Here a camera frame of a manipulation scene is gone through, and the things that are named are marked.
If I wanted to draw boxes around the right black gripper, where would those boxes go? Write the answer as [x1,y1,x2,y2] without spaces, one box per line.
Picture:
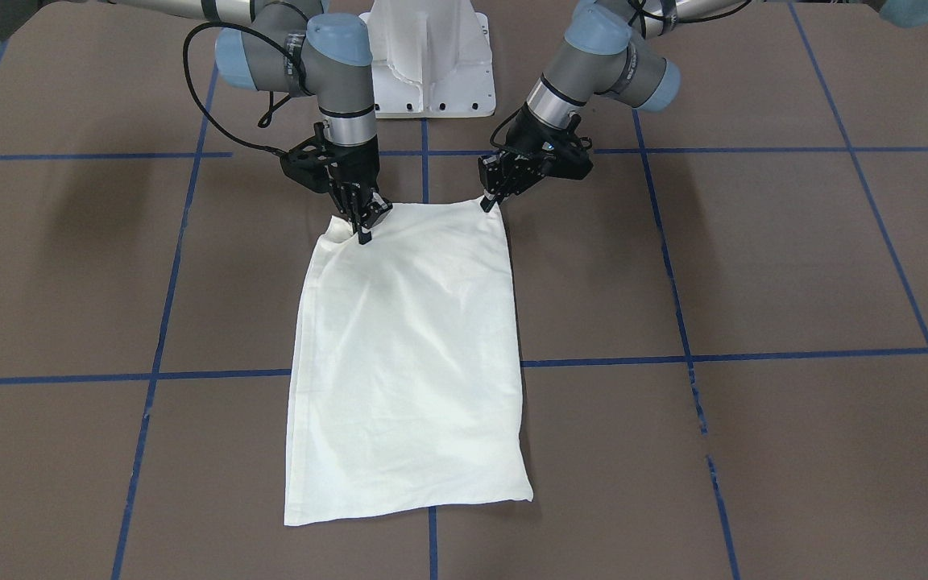
[324,139,392,245]

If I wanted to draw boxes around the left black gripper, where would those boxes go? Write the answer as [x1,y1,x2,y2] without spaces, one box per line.
[478,106,593,213]

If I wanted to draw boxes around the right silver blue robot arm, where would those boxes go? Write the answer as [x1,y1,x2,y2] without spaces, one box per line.
[137,1,392,245]

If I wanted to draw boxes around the cream long-sleeve printed shirt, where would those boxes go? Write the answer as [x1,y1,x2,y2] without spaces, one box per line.
[284,199,533,526]

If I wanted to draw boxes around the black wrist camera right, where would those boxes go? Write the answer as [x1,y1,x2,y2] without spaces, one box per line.
[279,135,334,195]

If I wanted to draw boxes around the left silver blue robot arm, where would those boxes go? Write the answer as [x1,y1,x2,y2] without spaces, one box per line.
[478,1,928,212]

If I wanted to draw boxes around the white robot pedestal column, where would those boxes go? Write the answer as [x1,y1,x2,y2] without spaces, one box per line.
[360,1,497,120]

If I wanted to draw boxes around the black braided cable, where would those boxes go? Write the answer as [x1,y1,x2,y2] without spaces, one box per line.
[182,21,312,157]

